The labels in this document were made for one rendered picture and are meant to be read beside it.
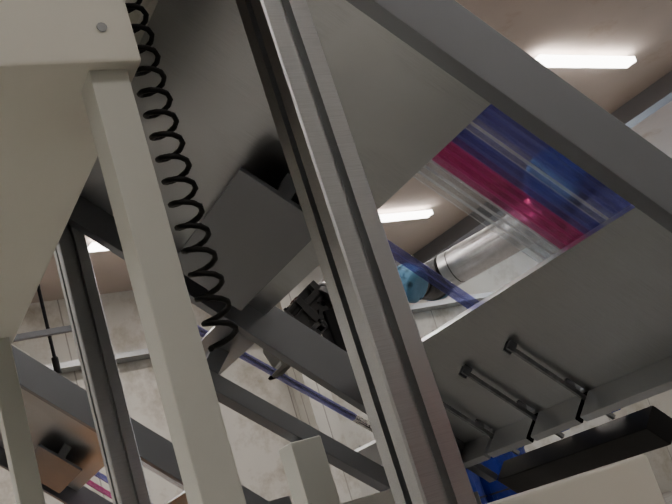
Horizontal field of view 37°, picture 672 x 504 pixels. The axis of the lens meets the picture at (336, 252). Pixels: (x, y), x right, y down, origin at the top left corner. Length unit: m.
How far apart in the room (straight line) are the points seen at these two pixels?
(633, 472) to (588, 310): 0.38
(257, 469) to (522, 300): 9.98
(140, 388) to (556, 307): 9.75
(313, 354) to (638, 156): 0.68
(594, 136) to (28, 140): 0.50
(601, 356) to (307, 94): 0.63
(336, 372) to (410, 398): 0.81
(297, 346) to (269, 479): 9.69
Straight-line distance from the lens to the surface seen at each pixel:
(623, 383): 1.27
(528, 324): 1.24
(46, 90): 0.78
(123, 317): 11.03
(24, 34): 0.76
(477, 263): 2.01
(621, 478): 0.83
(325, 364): 1.49
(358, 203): 0.72
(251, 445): 11.15
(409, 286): 1.93
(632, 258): 1.09
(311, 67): 0.77
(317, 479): 1.74
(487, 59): 0.92
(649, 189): 0.96
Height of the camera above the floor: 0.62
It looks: 16 degrees up
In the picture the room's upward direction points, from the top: 18 degrees counter-clockwise
